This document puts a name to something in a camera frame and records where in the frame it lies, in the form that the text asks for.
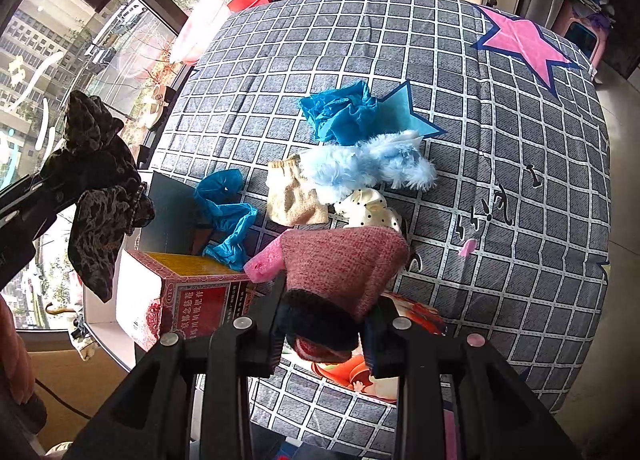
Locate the grey checked star bedsheet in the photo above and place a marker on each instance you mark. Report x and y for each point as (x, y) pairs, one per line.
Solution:
(450, 149)

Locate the leopard print cloth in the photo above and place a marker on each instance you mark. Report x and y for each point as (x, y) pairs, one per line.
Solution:
(97, 210)

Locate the pink knit sock dark cuff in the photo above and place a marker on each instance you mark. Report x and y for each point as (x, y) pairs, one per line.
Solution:
(340, 260)

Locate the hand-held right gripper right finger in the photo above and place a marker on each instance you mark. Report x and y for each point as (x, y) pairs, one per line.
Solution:
(374, 347)

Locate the white shoe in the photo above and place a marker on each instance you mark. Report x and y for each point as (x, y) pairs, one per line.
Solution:
(159, 107)

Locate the beige knit sock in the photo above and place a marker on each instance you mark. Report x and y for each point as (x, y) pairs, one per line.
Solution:
(292, 200)

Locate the fluffy light blue sock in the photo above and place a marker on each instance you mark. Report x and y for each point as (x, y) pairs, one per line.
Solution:
(350, 162)

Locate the pink plastic stool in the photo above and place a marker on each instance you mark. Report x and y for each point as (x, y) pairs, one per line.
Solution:
(582, 37)

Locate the white cardboard box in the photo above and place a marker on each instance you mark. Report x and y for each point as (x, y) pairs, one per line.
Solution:
(165, 220)

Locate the white polka dot cloth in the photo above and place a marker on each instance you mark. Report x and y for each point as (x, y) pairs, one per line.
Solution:
(367, 210)

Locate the small pink scrap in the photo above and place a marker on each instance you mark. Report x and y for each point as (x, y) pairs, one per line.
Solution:
(467, 246)

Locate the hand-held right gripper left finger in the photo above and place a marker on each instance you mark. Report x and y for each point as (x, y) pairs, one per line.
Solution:
(272, 342)

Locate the cartoon printed packet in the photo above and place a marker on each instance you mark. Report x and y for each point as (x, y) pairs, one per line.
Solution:
(415, 312)

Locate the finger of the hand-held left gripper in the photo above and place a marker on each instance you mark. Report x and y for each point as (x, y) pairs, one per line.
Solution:
(30, 202)

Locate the blue plastic shoe cover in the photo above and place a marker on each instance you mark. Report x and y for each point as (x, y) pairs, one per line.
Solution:
(227, 220)
(340, 112)

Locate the brown cardboard box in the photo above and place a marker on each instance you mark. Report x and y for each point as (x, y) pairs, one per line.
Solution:
(70, 380)

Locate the clear plastic basin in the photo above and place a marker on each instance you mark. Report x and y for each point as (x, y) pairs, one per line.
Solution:
(202, 34)

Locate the red patterned carton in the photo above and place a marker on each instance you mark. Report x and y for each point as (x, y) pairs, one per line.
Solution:
(200, 300)

